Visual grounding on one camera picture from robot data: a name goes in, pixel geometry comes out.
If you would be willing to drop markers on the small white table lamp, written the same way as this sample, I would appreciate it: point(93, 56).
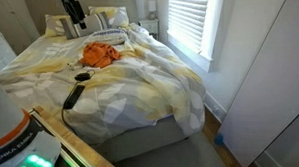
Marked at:
point(152, 7)

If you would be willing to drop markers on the blue white knit pillow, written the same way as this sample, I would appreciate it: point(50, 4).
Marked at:
point(107, 35)

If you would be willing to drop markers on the orange cloth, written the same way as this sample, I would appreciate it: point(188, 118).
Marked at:
point(98, 55)

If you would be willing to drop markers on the white nightstand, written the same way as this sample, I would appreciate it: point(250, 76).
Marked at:
point(150, 27)

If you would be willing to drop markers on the white stuffed toy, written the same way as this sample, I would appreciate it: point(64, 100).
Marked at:
point(72, 66)

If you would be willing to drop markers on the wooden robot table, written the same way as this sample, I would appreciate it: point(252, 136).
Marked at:
point(84, 148)

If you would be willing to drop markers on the white leaning board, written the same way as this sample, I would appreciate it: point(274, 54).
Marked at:
point(273, 81)

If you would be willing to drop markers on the yellow grey floral duvet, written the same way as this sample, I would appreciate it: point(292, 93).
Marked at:
point(139, 89)

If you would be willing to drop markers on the white window frame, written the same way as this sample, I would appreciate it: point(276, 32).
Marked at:
point(213, 32)

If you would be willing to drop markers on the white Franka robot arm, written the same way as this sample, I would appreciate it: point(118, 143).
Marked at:
point(6, 122)

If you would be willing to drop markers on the white window blinds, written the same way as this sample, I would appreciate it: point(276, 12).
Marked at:
point(186, 21)

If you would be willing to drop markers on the grey bed base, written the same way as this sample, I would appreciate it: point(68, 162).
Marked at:
point(144, 140)

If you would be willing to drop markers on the black remote control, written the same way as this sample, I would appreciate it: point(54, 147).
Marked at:
point(74, 96)

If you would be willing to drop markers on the small blue ball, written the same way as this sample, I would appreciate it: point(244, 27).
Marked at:
point(219, 139)

